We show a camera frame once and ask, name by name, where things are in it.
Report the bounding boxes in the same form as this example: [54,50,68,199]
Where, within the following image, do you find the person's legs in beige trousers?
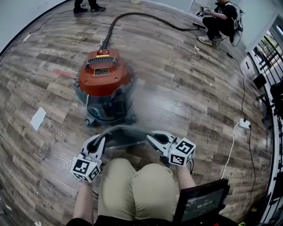
[97,157,178,222]

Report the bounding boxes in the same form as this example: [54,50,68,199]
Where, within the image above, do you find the black monitor screen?
[172,178,231,224]

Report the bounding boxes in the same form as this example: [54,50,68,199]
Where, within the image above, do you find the thin black floor cable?
[28,8,76,36]

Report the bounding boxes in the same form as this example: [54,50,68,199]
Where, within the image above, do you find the long black cable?
[217,37,257,218]

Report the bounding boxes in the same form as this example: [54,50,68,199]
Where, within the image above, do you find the black metal railing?
[251,34,283,225]

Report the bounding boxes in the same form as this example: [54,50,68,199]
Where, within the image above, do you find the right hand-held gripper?
[146,130,197,167]

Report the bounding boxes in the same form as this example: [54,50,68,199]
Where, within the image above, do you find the person's right forearm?
[175,164,197,192]

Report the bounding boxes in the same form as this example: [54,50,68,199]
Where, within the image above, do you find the person's left forearm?
[72,181,95,221]

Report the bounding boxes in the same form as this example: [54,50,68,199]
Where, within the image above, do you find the coiled grey cord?
[94,39,107,51]

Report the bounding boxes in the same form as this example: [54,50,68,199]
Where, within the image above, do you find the black vacuum hose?
[102,12,207,49]

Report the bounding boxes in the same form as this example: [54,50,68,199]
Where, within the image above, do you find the person's black shirt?
[65,215,237,226]

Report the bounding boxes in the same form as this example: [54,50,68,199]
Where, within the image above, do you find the grey curved vacuum piece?
[92,124,160,150]

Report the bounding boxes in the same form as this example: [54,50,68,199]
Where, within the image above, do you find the small black box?
[253,73,268,90]

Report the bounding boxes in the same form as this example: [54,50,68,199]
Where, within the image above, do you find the red and grey vacuum cleaner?
[74,49,138,128]

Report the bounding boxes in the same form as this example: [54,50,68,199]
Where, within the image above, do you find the white power cable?
[220,121,242,180]

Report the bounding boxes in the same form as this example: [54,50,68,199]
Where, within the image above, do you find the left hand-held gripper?
[70,133,106,184]

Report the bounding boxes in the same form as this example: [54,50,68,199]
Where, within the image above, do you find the white power strip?
[239,118,252,129]

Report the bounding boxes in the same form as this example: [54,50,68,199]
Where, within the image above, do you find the white paper sheet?
[30,107,47,131]

